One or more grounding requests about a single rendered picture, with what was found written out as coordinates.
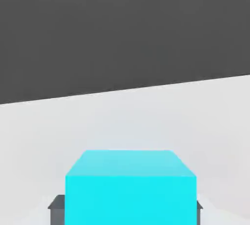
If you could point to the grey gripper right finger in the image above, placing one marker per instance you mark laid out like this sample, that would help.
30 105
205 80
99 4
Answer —
199 215

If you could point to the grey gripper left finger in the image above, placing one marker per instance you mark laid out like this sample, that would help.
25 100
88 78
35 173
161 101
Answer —
57 212

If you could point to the small cyan cube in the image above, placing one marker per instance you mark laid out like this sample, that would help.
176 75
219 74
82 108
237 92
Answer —
130 189

